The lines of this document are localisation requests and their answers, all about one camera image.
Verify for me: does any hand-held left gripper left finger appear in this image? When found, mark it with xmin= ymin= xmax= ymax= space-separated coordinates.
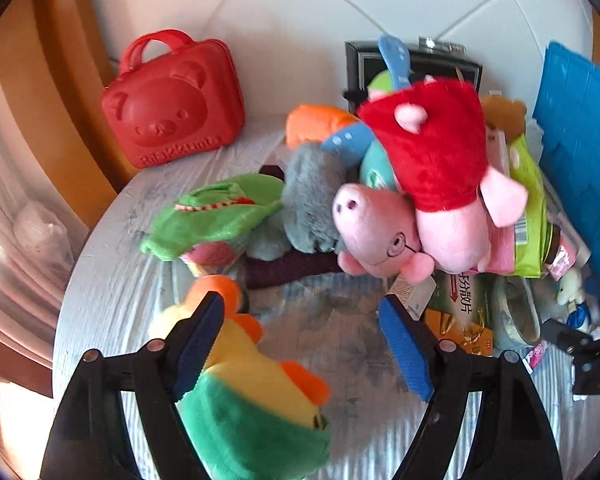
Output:
xmin=40 ymin=290 xmax=226 ymax=480

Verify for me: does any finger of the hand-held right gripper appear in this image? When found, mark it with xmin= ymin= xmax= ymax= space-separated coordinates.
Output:
xmin=542 ymin=319 xmax=596 ymax=356

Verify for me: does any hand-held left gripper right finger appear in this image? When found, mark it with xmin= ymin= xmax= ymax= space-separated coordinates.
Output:
xmin=377 ymin=296 xmax=563 ymax=480

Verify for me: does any small white bear plush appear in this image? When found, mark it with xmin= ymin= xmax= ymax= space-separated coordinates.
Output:
xmin=555 ymin=267 xmax=600 ymax=333

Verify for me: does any green yellow duck plush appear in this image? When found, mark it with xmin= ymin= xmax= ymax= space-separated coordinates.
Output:
xmin=147 ymin=275 xmax=333 ymax=480

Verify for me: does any blue plastic bin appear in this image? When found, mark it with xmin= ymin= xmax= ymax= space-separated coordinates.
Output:
xmin=531 ymin=40 xmax=600 ymax=333

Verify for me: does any small pink packet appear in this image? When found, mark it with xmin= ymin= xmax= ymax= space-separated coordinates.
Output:
xmin=522 ymin=342 xmax=548 ymax=373

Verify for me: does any green medicine box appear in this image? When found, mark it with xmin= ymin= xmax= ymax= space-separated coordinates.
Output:
xmin=422 ymin=270 xmax=498 ymax=358

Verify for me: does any dark maroon cloth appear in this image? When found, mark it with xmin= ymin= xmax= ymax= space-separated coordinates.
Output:
xmin=242 ymin=252 xmax=343 ymax=291

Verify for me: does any green crocodile plush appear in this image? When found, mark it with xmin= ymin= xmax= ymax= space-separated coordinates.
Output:
xmin=140 ymin=172 xmax=286 ymax=276

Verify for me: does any green packet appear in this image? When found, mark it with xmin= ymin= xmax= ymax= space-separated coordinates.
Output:
xmin=507 ymin=137 xmax=563 ymax=278

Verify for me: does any pink pig plush with glasses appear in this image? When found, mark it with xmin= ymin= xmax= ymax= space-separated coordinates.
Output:
xmin=332 ymin=140 xmax=436 ymax=281

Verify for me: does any grey plush toy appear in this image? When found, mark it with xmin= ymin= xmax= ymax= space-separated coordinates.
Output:
xmin=247 ymin=142 xmax=348 ymax=261

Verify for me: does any clear plastic bag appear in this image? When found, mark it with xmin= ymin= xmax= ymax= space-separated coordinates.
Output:
xmin=12 ymin=200 xmax=76 ymax=281

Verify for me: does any pink pig plush red dress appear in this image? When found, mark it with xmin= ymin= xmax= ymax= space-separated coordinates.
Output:
xmin=355 ymin=77 xmax=531 ymax=273

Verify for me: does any pale curtain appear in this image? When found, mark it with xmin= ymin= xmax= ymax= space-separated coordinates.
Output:
xmin=0 ymin=75 xmax=88 ymax=376

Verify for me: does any brown teddy bear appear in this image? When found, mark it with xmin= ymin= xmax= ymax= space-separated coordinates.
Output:
xmin=480 ymin=96 xmax=528 ymax=136

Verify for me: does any red bear carry case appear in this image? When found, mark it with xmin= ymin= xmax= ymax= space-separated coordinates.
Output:
xmin=101 ymin=30 xmax=246 ymax=170

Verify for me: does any orange plush toy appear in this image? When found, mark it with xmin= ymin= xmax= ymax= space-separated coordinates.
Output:
xmin=286 ymin=103 xmax=358 ymax=148

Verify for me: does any green plush toy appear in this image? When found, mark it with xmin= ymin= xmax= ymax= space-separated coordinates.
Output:
xmin=367 ymin=71 xmax=403 ymax=101

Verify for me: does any blue plastic boomerang toy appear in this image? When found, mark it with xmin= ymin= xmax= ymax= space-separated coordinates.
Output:
xmin=321 ymin=34 xmax=411 ymax=156

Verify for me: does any black box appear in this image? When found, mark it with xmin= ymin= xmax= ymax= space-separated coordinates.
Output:
xmin=344 ymin=40 xmax=482 ymax=111

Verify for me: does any metal clip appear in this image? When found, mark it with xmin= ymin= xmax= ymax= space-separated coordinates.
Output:
xmin=419 ymin=36 xmax=467 ymax=55

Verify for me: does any wooden door frame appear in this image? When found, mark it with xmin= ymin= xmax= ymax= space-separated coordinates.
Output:
xmin=0 ymin=0 xmax=121 ymax=231

